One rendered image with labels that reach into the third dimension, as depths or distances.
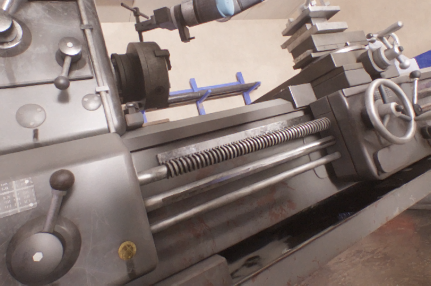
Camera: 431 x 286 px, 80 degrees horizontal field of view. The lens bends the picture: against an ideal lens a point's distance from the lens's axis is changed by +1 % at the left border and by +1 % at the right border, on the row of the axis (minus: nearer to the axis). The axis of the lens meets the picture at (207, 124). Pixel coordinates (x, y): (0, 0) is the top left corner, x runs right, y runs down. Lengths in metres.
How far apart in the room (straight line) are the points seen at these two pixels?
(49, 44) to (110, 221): 0.44
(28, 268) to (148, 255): 0.18
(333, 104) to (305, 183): 0.28
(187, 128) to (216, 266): 0.36
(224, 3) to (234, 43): 4.56
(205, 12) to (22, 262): 0.79
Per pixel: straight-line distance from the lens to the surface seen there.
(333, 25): 1.12
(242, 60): 5.35
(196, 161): 0.63
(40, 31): 0.75
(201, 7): 0.93
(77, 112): 0.67
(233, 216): 0.77
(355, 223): 0.81
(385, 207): 0.92
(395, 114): 0.91
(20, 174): 0.53
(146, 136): 0.69
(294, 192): 0.90
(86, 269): 0.52
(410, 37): 5.32
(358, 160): 0.92
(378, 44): 1.90
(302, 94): 0.98
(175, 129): 0.71
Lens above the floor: 0.70
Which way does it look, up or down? 9 degrees up
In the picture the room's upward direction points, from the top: 17 degrees counter-clockwise
